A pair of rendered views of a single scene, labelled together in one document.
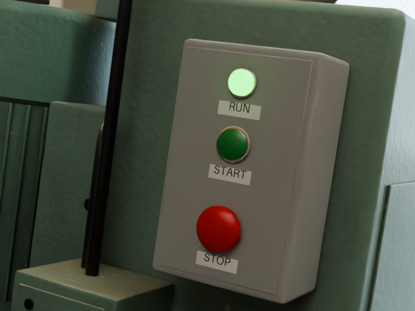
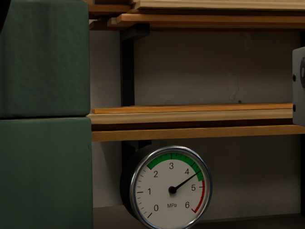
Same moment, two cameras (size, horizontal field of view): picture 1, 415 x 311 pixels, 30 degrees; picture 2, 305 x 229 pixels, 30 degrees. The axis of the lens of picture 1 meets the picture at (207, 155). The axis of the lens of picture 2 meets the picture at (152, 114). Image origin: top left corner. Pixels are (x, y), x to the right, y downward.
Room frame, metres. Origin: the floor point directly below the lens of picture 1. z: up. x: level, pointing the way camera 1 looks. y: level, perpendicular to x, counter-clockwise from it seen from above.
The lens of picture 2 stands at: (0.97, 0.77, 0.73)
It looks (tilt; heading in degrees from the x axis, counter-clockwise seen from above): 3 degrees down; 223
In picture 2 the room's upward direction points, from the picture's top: 1 degrees counter-clockwise
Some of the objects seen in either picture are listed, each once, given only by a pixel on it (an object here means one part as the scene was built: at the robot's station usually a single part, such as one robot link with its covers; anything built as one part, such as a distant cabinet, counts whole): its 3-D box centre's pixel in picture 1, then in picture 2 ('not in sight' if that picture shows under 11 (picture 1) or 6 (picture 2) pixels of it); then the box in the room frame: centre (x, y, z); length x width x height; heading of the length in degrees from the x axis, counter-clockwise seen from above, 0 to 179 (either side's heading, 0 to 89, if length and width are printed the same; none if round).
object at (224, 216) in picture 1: (218, 229); not in sight; (0.49, -0.01, 1.36); 0.03 x 0.01 x 0.03; 63
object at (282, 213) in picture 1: (249, 166); not in sight; (0.53, -0.03, 1.40); 0.10 x 0.06 x 0.16; 63
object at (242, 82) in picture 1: (241, 82); not in sight; (0.50, -0.01, 1.46); 0.02 x 0.01 x 0.02; 63
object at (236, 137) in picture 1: (231, 144); not in sight; (0.50, -0.01, 1.42); 0.02 x 0.01 x 0.02; 63
